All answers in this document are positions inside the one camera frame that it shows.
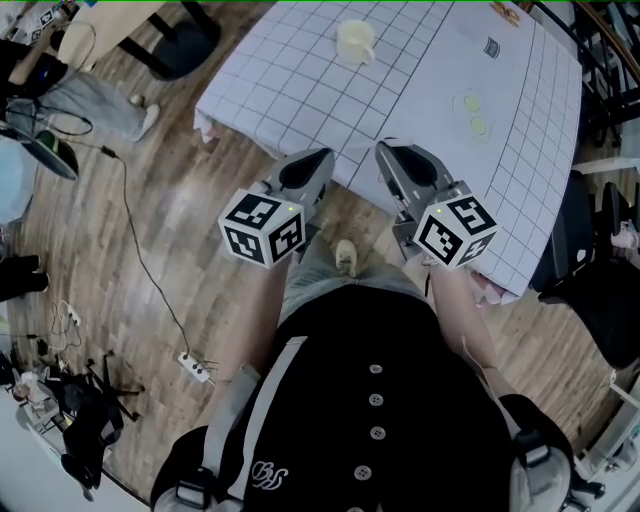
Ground black and green helmet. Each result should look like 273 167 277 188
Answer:
29 129 80 181

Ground person's grey trousers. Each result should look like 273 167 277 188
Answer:
277 234 426 326

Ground white plastic cover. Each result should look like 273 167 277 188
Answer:
0 137 40 224

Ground person's left forearm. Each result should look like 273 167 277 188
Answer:
217 259 292 386

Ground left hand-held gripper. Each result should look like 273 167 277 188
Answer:
218 148 335 270

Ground cream ceramic mug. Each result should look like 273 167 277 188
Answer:
335 18 377 67

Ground black cable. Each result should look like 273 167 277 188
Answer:
74 142 194 356

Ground person's right forearm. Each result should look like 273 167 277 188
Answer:
427 259 506 401

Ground person's beige shoe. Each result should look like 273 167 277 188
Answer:
334 238 359 279

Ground person's black buttoned jacket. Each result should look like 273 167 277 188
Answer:
149 284 574 512

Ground round wooden table black base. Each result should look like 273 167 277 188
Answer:
58 0 222 82

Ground white desk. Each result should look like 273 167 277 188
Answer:
0 389 151 512

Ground white grid tablecloth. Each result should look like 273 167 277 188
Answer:
194 0 584 306

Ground black office chair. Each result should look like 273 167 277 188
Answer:
59 349 146 501
529 169 640 371

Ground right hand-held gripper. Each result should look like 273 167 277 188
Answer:
375 139 500 271

